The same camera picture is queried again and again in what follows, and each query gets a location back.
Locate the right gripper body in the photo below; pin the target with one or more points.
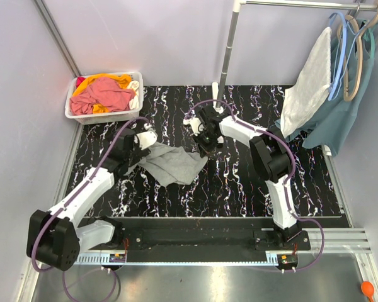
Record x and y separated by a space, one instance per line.
206 142

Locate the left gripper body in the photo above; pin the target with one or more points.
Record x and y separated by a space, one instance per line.
133 158

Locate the grey t shirt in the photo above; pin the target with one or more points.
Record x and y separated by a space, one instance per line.
171 165

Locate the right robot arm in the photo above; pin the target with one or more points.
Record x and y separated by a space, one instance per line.
271 158

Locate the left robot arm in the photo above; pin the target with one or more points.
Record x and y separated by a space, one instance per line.
55 237

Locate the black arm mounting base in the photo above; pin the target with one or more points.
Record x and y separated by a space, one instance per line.
204 241

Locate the white laundry basket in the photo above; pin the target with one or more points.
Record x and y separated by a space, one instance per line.
103 98

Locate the white garment in basket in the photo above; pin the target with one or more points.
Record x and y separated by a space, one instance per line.
134 102

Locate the pink shirt in basket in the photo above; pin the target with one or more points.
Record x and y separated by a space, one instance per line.
102 97

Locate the orange shirt in basket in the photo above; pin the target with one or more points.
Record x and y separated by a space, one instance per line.
110 80

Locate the magenta garment in basket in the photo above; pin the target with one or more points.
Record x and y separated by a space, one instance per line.
79 80

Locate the white hanging cloth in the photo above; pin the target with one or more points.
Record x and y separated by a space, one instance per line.
311 89

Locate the teal hanging garment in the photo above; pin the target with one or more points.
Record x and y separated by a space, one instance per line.
333 121

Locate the metal clothes rack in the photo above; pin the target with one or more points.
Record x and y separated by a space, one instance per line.
218 87

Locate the beige plastic hanger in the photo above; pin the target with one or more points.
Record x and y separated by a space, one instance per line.
358 46

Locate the blue plastic hanger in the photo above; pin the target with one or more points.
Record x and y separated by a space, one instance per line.
341 34

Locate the teal plastic hanger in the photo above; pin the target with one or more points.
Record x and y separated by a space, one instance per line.
368 40

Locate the orange ball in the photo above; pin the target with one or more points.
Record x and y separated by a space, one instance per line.
368 290

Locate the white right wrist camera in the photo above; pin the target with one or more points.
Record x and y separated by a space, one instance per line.
196 125

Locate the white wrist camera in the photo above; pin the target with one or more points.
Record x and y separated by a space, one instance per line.
196 125
147 138

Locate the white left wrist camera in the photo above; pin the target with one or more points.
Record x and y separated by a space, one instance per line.
147 138

